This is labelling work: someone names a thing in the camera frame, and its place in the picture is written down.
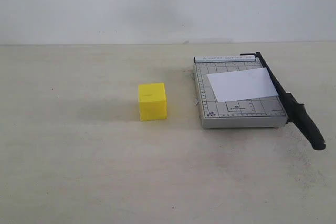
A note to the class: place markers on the yellow cube block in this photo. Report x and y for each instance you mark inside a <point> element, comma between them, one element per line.
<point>152,102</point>

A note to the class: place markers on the white paper sheet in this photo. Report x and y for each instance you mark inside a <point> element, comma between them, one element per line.
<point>242,85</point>

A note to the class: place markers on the black cutter blade arm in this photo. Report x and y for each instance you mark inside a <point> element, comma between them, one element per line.
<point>296,111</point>

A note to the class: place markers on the grey paper cutter base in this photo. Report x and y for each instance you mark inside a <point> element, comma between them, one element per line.
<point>260,112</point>

